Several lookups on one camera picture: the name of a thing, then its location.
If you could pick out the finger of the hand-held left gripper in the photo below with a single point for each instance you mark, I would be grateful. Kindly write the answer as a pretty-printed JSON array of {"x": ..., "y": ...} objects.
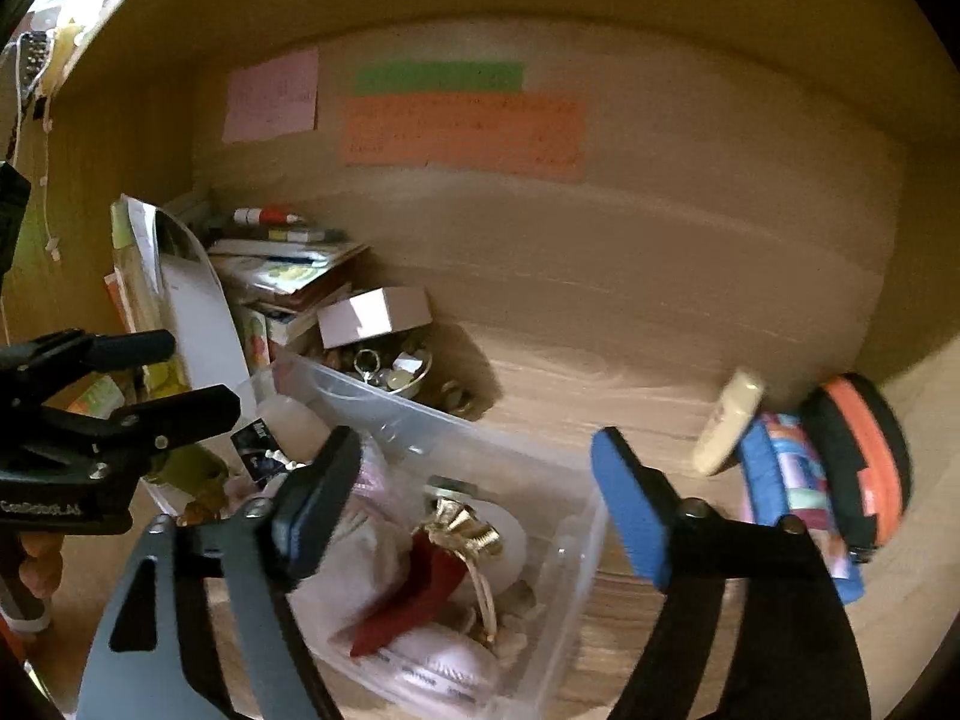
[
  {"x": 112, "y": 351},
  {"x": 172, "y": 412}
]

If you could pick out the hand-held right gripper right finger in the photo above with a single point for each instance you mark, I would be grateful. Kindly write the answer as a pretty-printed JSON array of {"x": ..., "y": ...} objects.
[{"x": 630, "y": 495}]

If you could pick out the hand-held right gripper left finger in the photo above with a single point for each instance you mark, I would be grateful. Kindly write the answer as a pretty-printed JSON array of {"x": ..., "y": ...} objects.
[{"x": 315, "y": 502}]

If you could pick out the red pouch with gold bells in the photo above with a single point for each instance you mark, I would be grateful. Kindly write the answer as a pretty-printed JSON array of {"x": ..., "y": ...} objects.
[{"x": 427, "y": 585}]

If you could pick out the clear plastic box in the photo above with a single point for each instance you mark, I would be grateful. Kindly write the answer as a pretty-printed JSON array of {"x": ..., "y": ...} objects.
[{"x": 465, "y": 435}]

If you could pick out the wooden desktop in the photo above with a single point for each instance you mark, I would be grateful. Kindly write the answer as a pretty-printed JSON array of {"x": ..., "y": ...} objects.
[{"x": 600, "y": 375}]

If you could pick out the person's left hand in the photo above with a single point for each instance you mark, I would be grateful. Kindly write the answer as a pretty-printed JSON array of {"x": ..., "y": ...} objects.
[{"x": 41, "y": 566}]

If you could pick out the orange booklet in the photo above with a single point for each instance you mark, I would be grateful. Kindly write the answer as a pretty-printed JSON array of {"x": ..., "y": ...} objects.
[{"x": 116, "y": 300}]

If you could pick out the dark green round tin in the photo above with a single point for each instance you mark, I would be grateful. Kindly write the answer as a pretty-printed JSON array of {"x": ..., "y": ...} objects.
[{"x": 187, "y": 469}]

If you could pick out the small white bottle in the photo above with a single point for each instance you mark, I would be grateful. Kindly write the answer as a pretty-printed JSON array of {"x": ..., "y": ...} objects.
[{"x": 296, "y": 427}]

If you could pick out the dark printed card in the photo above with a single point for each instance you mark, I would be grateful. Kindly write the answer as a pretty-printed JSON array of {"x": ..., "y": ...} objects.
[{"x": 255, "y": 450}]

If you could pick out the white paper sheet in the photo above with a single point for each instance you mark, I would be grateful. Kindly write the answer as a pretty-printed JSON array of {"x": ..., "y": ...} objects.
[{"x": 202, "y": 315}]

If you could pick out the cream small tube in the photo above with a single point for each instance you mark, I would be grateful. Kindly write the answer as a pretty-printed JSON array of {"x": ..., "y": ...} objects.
[{"x": 727, "y": 424}]

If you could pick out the white round container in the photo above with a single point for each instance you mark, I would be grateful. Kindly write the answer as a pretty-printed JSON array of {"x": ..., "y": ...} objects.
[{"x": 506, "y": 540}]

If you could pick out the metal bowl of keys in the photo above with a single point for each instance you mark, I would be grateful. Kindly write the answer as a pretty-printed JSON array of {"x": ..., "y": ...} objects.
[{"x": 394, "y": 379}]

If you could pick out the blue patterned pouch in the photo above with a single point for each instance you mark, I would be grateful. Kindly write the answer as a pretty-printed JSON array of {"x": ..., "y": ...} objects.
[{"x": 787, "y": 487}]

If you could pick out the stack of booklets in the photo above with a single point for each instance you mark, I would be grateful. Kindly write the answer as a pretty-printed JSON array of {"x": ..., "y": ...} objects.
[{"x": 292, "y": 270}]

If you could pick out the small white cardboard box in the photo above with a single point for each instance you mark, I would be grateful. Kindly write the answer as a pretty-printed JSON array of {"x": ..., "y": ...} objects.
[{"x": 375, "y": 315}]

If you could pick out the red and white glue pen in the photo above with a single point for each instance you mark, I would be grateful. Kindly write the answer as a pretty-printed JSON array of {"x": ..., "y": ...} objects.
[{"x": 266, "y": 216}]

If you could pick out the pink and white round object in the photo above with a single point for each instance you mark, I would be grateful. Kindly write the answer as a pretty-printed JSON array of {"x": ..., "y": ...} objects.
[{"x": 442, "y": 667}]

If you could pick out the orange and black round case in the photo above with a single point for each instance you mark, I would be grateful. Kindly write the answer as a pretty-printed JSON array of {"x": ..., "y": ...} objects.
[{"x": 862, "y": 457}]

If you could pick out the pink sticky note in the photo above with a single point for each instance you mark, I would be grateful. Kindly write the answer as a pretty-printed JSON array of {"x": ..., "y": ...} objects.
[{"x": 270, "y": 94}]

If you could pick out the orange paper strip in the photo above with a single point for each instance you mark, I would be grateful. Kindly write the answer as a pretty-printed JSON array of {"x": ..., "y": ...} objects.
[{"x": 465, "y": 135}]

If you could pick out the green paper strip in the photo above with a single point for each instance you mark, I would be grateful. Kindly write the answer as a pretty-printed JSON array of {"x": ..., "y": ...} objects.
[{"x": 439, "y": 79}]

